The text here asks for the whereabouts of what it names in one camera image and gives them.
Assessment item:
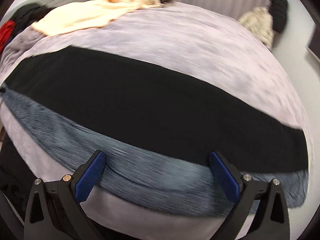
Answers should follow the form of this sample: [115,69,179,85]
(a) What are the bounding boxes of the black pants with patterned lining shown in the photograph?
[1,46,309,217]

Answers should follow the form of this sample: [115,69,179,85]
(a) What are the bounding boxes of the red garment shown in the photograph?
[0,20,16,53]

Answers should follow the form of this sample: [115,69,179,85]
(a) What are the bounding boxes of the beige puffer jacket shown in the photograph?
[238,7,274,50]

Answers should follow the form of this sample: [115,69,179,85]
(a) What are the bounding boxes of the black clothes pile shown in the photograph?
[10,3,54,37]

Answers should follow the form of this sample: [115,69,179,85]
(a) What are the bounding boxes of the black hanging coat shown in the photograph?
[268,0,288,34]

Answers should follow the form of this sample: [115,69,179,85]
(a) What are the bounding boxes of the peach cloth garment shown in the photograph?
[31,0,141,37]

